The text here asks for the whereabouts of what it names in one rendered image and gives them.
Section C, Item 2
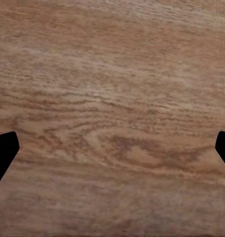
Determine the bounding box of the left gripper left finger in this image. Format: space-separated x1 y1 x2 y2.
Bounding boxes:
0 131 19 180

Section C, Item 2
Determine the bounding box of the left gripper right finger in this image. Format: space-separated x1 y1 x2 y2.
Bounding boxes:
215 131 225 162

